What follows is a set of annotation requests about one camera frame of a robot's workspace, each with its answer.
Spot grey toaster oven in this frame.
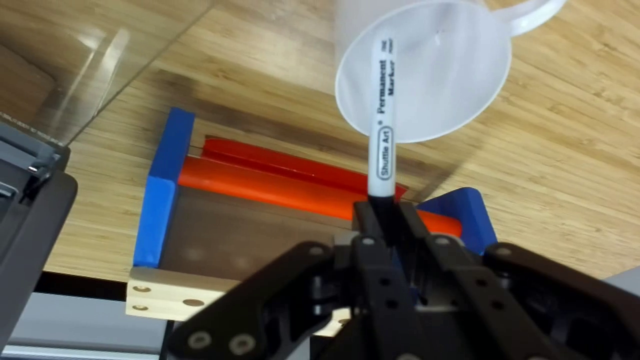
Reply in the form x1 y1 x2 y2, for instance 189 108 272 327
0 110 80 349

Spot wooden peg rack blue ends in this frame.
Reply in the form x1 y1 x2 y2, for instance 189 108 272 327
124 105 499 323

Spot white plastic mug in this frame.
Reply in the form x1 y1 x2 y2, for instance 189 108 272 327
332 0 570 145

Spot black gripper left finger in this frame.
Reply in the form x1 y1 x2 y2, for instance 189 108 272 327
163 200 420 360

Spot aluminium frame rail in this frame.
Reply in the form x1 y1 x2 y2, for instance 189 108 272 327
0 290 169 360

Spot white marker with black cap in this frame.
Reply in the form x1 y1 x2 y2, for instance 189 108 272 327
364 25 403 203

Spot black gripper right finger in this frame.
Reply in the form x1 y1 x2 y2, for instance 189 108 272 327
397 201 640 360

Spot red rod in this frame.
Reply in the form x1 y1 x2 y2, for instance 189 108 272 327
201 134 409 201

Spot orange rod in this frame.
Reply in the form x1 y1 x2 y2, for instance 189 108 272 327
176 153 464 239

